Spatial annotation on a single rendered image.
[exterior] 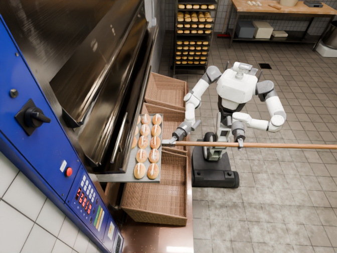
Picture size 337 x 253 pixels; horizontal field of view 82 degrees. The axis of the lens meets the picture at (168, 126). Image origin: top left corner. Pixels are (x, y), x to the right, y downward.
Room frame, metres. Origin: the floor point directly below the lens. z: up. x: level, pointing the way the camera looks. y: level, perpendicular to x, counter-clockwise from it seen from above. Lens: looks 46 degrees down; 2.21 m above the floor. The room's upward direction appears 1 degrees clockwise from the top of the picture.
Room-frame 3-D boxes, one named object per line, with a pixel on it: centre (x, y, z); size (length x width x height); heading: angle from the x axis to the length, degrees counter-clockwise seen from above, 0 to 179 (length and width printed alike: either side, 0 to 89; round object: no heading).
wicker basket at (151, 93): (1.99, 0.03, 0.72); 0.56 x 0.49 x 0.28; 177
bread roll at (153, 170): (0.59, 0.08, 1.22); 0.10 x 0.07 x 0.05; 0
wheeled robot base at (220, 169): (1.41, -0.54, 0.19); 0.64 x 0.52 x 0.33; 179
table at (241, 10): (5.22, -2.58, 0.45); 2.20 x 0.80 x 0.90; 88
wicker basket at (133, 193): (0.78, 0.07, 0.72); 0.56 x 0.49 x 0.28; 177
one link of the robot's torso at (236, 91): (1.35, -0.56, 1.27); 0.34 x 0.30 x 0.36; 61
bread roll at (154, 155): (0.70, 0.08, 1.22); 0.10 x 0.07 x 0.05; 1
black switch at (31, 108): (0.32, 0.30, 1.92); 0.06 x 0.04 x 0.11; 178
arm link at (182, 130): (0.89, -0.08, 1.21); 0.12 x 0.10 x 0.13; 145
